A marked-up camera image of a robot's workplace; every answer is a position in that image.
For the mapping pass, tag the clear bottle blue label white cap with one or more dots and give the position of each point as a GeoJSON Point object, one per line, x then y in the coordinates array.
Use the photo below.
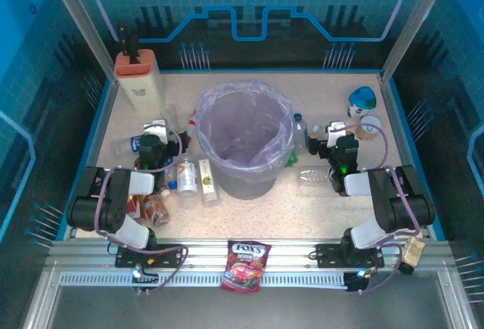
{"type": "Point", "coordinates": [123, 145]}

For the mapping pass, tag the grey plastic waste bin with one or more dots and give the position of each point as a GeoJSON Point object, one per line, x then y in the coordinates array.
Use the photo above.
{"type": "Point", "coordinates": [246, 187]}

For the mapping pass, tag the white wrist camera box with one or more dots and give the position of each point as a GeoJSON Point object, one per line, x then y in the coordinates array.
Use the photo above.
{"type": "Point", "coordinates": [336, 132]}
{"type": "Point", "coordinates": [157, 128]}

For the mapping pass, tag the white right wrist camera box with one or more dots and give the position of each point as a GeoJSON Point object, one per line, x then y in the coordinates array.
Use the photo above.
{"type": "Point", "coordinates": [336, 132]}

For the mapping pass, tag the red and gold drink bottle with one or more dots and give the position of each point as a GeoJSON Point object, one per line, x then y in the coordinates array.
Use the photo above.
{"type": "Point", "coordinates": [134, 208]}

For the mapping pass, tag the aluminium frame post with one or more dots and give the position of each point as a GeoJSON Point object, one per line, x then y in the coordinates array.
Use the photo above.
{"type": "Point", "coordinates": [412, 22]}
{"type": "Point", "coordinates": [81, 22]}

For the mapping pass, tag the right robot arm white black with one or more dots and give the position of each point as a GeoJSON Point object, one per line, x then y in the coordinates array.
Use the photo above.
{"type": "Point", "coordinates": [385, 200]}

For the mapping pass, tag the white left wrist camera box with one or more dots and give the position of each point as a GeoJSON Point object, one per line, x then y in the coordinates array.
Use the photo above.
{"type": "Point", "coordinates": [157, 128]}

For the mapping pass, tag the aluminium front rail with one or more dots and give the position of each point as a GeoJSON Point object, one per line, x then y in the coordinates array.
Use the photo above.
{"type": "Point", "coordinates": [287, 255]}

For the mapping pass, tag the clear bottle with blue cap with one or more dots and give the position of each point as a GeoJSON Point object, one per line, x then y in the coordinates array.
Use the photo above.
{"type": "Point", "coordinates": [300, 132]}

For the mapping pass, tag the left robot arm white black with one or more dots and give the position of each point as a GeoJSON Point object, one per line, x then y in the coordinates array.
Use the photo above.
{"type": "Point", "coordinates": [113, 200]}

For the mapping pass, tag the black electronics box with LED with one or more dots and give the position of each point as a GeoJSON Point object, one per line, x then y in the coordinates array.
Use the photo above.
{"type": "Point", "coordinates": [353, 283]}
{"type": "Point", "coordinates": [145, 280]}

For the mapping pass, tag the white cup with blue lid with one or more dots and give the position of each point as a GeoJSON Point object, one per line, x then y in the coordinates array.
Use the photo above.
{"type": "Point", "coordinates": [363, 100]}

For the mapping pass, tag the small bottle blue label blue cap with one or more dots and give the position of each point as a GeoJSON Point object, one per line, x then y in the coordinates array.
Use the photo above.
{"type": "Point", "coordinates": [172, 177]}

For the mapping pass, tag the red Fox's candy bag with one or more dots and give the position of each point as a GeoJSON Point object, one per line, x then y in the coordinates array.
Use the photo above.
{"type": "Point", "coordinates": [246, 264]}

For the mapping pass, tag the cream rectangular box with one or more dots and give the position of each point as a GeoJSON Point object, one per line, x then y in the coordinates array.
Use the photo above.
{"type": "Point", "coordinates": [208, 181]}

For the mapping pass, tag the green plastic item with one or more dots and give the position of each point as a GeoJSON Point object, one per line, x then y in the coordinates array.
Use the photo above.
{"type": "Point", "coordinates": [291, 160]}

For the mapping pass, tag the beige knife block orange top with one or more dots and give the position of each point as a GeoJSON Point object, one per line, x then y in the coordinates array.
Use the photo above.
{"type": "Point", "coordinates": [141, 79]}

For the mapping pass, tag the beige packet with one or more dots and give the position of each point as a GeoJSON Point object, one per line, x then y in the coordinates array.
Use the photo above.
{"type": "Point", "coordinates": [414, 251]}

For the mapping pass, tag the white bottle orange V label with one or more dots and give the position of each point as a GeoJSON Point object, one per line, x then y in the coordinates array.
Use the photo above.
{"type": "Point", "coordinates": [187, 177]}

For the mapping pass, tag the purple plastic bin liner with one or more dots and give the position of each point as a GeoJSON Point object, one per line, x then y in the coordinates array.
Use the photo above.
{"type": "Point", "coordinates": [206, 117]}

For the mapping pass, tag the white paper cup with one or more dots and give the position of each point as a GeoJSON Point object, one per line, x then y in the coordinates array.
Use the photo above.
{"type": "Point", "coordinates": [368, 128]}

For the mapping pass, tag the brown tea plastic bottle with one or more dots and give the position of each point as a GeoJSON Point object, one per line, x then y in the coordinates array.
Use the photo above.
{"type": "Point", "coordinates": [157, 210]}

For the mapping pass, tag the clear plastic bottle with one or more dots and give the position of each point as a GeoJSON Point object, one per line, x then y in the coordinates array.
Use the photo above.
{"type": "Point", "coordinates": [314, 175]}

